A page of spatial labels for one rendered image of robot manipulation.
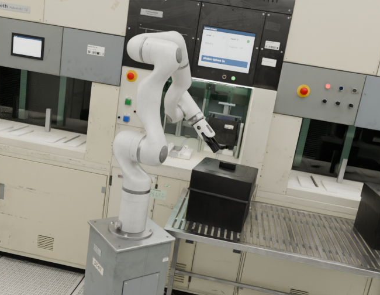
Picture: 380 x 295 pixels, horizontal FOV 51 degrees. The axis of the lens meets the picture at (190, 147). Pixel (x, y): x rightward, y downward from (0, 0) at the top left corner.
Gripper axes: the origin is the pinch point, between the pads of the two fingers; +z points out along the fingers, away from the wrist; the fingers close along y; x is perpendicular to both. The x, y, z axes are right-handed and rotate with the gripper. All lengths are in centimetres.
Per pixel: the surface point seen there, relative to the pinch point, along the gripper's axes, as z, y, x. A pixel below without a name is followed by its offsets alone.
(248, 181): 20.6, -13.6, -7.7
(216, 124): -9, 84, 14
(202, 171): 5.3, -13.8, 7.6
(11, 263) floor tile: -10, 17, 167
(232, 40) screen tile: -41, 34, -32
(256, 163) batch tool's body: 21.5, 32.0, -5.6
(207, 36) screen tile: -51, 32, -23
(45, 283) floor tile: 12, 8, 144
